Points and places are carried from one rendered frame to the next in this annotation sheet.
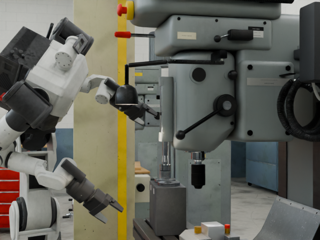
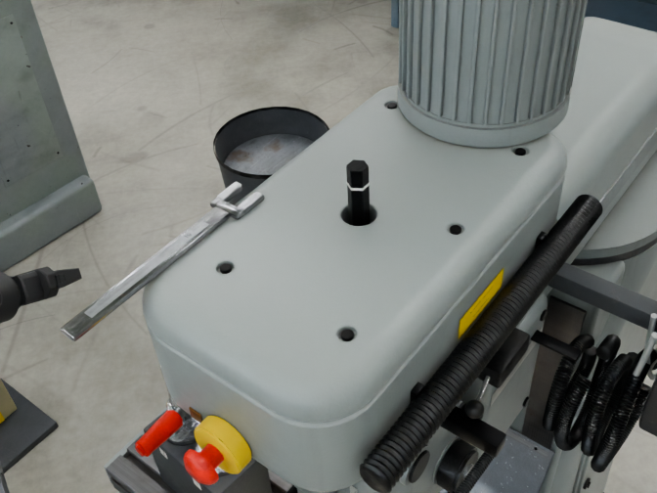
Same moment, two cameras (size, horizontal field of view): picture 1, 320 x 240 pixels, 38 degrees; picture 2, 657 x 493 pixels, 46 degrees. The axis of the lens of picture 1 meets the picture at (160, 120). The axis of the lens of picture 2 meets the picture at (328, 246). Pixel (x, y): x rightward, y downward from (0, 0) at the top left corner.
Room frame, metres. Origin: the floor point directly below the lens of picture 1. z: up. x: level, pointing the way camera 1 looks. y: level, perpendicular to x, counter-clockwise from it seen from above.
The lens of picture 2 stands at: (1.08, 0.25, 2.40)
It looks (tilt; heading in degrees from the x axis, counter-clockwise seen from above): 43 degrees down; 324
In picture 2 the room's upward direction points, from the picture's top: 4 degrees counter-clockwise
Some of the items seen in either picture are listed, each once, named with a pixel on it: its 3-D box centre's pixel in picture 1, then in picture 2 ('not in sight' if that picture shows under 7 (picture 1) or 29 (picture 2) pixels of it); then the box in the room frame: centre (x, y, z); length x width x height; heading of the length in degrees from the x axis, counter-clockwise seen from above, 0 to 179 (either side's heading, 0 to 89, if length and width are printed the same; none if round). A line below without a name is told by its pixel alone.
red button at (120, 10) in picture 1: (122, 10); (205, 462); (1.48, 0.12, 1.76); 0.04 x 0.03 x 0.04; 13
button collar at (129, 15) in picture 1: (129, 10); (222, 444); (1.49, 0.10, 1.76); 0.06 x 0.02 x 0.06; 13
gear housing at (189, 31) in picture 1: (210, 38); not in sight; (1.55, -0.17, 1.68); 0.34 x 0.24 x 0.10; 103
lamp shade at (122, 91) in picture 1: (126, 94); not in sight; (1.45, 0.10, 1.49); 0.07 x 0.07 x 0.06
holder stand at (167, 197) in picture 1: (166, 205); (209, 465); (1.91, -0.03, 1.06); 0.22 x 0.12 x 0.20; 8
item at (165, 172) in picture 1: (165, 173); (182, 414); (1.96, -0.02, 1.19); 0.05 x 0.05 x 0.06
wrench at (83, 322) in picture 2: not in sight; (166, 255); (1.61, 0.05, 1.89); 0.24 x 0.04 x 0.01; 103
